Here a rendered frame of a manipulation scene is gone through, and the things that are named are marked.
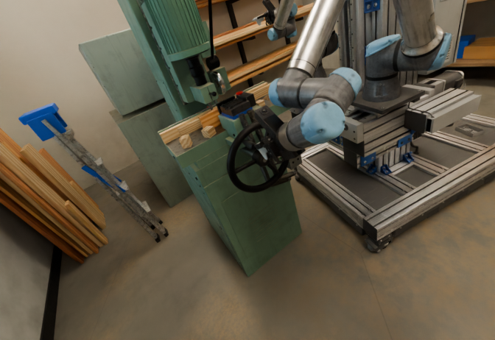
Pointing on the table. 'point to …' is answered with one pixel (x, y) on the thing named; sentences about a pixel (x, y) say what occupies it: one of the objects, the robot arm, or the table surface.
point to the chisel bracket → (201, 93)
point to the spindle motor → (173, 11)
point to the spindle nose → (197, 71)
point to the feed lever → (211, 23)
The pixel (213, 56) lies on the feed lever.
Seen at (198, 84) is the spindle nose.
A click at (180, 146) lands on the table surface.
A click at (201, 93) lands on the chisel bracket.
